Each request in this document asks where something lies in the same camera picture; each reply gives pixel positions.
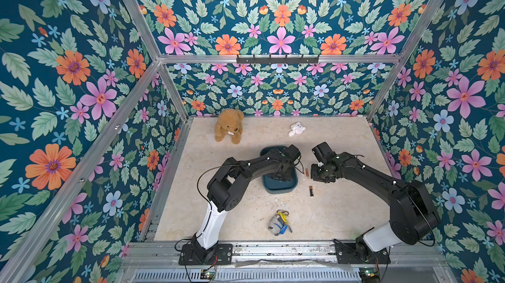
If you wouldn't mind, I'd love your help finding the teal plastic storage box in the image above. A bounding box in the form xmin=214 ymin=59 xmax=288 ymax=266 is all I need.
xmin=260 ymin=145 xmax=301 ymax=194

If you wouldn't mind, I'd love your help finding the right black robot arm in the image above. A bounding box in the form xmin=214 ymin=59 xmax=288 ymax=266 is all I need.
xmin=310 ymin=142 xmax=441 ymax=257

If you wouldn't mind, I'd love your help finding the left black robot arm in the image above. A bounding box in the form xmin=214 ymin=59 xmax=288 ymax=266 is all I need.
xmin=191 ymin=145 xmax=301 ymax=251

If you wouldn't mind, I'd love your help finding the small white plush bunny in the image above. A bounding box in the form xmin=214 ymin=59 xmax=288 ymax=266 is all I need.
xmin=288 ymin=122 xmax=306 ymax=137

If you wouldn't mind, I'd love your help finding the brown teddy bear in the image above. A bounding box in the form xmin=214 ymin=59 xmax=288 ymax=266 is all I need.
xmin=214 ymin=109 xmax=245 ymax=144

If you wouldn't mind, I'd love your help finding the grey plush toy keychain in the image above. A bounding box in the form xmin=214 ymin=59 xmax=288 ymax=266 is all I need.
xmin=268 ymin=210 xmax=293 ymax=236

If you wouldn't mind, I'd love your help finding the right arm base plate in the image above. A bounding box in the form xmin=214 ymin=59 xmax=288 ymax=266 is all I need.
xmin=334 ymin=239 xmax=390 ymax=265

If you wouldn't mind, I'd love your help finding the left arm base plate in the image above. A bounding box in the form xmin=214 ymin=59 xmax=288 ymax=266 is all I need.
xmin=178 ymin=242 xmax=234 ymax=266

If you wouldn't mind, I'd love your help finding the black wall hook rail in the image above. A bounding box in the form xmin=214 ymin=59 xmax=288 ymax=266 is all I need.
xmin=235 ymin=55 xmax=320 ymax=65

